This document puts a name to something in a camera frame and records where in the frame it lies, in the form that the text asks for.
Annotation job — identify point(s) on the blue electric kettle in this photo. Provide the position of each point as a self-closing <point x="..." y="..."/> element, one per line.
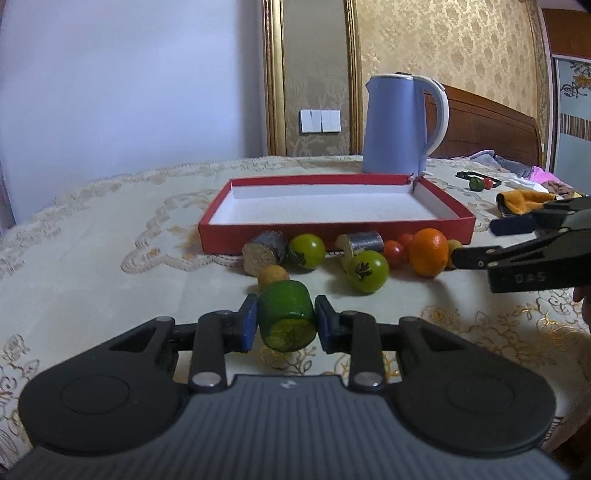
<point x="407" y="120"/>

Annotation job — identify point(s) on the black flat frame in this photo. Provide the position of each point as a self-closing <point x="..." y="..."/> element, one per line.
<point x="466" y="175"/>

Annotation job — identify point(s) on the bedding pile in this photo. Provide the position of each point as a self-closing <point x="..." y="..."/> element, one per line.
<point x="532" y="177"/>

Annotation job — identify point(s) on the brown longan fruit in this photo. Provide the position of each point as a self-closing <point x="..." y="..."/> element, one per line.
<point x="271" y="274"/>

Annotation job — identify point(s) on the small yellow-brown fruit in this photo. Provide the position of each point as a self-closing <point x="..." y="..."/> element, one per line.
<point x="453" y="245"/>

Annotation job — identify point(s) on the orange mandarin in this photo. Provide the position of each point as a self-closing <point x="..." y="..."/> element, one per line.
<point x="428" y="252"/>

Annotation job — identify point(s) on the white wall switch panel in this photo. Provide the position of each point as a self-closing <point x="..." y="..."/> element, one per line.
<point x="320" y="121"/>

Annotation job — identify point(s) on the small green fruit far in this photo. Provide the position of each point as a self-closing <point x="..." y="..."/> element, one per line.
<point x="476" y="184"/>

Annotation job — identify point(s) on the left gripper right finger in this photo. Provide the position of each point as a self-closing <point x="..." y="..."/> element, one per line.
<point x="357" y="334"/>

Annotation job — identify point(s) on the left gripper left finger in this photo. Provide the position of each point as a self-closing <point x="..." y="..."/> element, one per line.
<point x="218" y="333"/>

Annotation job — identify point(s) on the red cherry tomato front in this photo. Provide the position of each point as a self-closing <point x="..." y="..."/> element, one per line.
<point x="395" y="253"/>

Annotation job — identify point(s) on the gold picture frame moulding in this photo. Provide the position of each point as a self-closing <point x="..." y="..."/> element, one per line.
<point x="275" y="87"/>

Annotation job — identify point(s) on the green tomato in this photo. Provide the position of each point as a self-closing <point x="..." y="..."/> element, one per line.
<point x="368" y="271"/>
<point x="307" y="251"/>

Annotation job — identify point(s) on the green lime half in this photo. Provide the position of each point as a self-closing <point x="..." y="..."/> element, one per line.
<point x="286" y="316"/>

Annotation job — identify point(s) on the dark sugarcane piece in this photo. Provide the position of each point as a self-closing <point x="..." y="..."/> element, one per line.
<point x="267" y="248"/>
<point x="354" y="243"/>

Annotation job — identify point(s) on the orange cloth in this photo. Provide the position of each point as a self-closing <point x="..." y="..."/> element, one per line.
<point x="522" y="202"/>

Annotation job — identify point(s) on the red shallow cardboard box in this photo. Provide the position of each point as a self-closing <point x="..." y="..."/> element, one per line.
<point x="329" y="205"/>

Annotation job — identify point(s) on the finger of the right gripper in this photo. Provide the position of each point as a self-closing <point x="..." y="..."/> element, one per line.
<point x="550" y="252"/>
<point x="554" y="215"/>

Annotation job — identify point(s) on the wooden bed headboard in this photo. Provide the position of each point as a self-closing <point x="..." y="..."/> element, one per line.
<point x="477" y="123"/>

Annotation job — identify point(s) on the red cherry tomato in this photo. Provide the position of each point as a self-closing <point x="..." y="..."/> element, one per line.
<point x="405" y="239"/>
<point x="395" y="253"/>

